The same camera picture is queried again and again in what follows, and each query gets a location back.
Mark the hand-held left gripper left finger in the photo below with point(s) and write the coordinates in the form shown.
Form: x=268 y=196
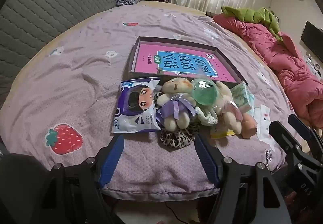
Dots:
x=111 y=163

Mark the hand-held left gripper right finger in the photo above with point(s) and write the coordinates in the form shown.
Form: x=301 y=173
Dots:
x=207 y=163

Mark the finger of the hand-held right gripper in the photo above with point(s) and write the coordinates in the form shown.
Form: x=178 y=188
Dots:
x=300 y=125
x=285 y=140

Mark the orange sponge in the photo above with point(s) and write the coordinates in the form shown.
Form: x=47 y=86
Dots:
x=249 y=128

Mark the leopard print scrunchie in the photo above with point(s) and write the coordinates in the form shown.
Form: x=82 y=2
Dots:
x=174 y=139

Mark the white green floral cloth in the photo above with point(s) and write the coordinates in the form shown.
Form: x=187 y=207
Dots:
x=207 y=116

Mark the green floral tissue pack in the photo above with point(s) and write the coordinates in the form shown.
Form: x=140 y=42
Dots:
x=248 y=107
x=239 y=90

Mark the cartoon wet wipes packet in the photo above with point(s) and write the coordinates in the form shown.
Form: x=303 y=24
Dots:
x=136 y=115

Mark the green translucent ball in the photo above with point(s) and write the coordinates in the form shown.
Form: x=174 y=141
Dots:
x=204 y=92

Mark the teddy bear pink dress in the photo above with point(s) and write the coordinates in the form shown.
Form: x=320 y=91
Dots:
x=225 y=94

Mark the teddy bear purple dress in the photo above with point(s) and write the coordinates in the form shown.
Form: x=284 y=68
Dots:
x=174 y=87

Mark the dark cardboard box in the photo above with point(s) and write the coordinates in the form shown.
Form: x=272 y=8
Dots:
x=133 y=58

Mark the yellow packet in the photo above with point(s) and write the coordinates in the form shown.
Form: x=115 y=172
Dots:
x=219 y=135

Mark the pink quilt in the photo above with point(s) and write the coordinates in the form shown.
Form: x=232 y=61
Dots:
x=285 y=62

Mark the black television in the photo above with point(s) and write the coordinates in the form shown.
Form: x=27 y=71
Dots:
x=313 y=34

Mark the purple printed bedspread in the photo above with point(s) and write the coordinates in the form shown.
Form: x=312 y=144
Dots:
x=88 y=62

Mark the pink book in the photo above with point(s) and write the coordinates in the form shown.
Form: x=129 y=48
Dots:
x=151 y=60

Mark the green blanket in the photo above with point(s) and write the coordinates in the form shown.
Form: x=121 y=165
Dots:
x=252 y=15

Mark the blue patterned cloth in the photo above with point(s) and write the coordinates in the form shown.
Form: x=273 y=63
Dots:
x=126 y=1

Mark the grey quilted headboard cover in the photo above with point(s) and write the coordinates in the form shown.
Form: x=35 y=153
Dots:
x=50 y=12

